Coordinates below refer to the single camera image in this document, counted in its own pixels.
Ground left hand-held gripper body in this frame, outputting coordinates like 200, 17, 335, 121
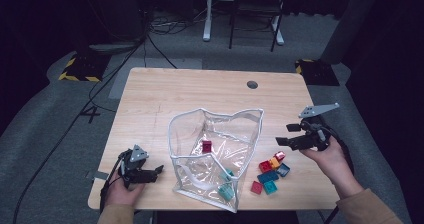
118, 144, 150, 189

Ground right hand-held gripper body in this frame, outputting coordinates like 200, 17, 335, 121
298, 102, 340, 152

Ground dark blue sloped toy block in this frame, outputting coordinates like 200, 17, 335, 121
276, 163, 291, 178

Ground teal cube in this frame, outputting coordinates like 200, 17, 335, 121
256, 169, 280, 184

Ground teal toy block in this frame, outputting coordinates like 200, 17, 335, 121
218, 183, 235, 202
263, 180, 278, 196
219, 168, 235, 182

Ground clear plastic bag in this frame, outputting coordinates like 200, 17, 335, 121
167, 107, 265, 214

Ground person's left hand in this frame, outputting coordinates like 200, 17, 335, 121
105, 177, 146, 207

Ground person's right hand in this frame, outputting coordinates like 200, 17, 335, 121
299, 143, 356, 185

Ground grey tape piece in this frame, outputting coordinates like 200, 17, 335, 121
87, 170, 110, 182

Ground yellow striped black stand base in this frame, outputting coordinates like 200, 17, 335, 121
57, 51, 112, 84
294, 58, 341, 87

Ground person's legs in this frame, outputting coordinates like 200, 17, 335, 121
153, 210, 300, 224

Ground black metal chair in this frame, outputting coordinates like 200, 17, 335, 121
228, 0, 290, 53

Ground grey curtain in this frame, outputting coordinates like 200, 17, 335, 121
320, 0, 383, 66

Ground grey flat stand base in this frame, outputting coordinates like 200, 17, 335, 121
88, 42, 143, 54

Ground black equipment cabinet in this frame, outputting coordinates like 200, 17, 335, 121
78, 0, 151, 43

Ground right hand-held gripper cable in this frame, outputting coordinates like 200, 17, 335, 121
321, 125, 356, 224

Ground hand-held gripper cable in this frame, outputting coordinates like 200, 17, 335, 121
99, 150, 127, 215
321, 125, 356, 224

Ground left hand-held gripper cable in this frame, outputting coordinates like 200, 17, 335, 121
99, 150, 127, 215

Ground long black floor cable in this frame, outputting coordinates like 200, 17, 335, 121
11, 38, 148, 224

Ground white desk frame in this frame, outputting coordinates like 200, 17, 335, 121
202, 0, 290, 47

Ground floor cable bundle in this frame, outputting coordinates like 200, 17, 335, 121
148, 10, 209, 37

